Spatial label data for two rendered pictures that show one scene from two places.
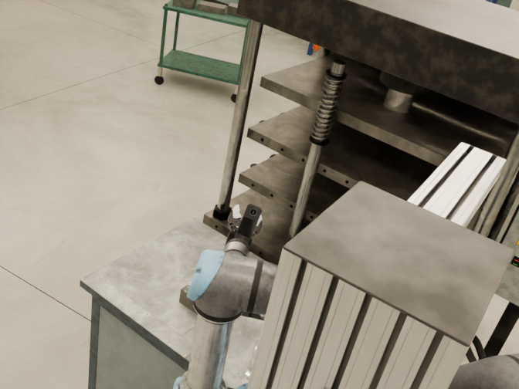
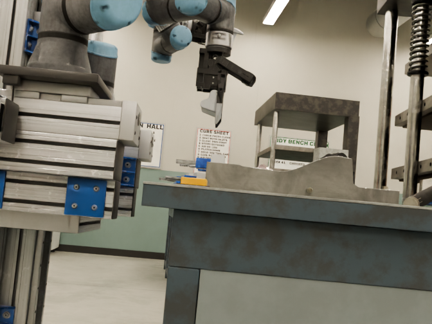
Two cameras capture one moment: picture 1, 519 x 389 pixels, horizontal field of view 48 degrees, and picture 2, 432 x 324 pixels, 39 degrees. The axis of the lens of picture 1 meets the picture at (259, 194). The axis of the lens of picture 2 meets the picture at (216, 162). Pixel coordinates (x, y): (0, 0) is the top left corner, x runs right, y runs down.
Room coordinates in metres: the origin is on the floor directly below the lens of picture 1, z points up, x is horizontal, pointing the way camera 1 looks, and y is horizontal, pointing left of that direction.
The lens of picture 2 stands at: (0.45, -1.96, 0.76)
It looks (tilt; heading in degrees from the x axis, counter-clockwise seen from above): 5 degrees up; 62
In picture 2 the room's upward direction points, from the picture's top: 5 degrees clockwise
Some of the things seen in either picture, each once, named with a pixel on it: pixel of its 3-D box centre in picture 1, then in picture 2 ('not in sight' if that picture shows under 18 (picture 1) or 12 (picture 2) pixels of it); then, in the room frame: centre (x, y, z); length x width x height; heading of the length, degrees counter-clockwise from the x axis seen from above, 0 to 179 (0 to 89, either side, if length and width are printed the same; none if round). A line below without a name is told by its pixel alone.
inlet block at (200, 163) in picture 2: not in sight; (200, 163); (1.20, -0.50, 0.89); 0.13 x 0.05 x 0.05; 150
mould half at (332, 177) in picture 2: not in sight; (296, 181); (1.46, -0.59, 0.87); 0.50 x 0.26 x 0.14; 150
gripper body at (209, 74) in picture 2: not in sight; (213, 71); (1.21, -0.51, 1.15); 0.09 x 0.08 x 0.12; 150
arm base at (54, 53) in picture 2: not in sight; (60, 58); (0.78, -0.54, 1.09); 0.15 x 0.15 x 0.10
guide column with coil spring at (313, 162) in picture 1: (303, 197); (413, 146); (2.31, -0.20, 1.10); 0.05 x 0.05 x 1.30
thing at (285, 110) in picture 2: not in sight; (297, 195); (4.50, 3.53, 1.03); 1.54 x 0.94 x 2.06; 67
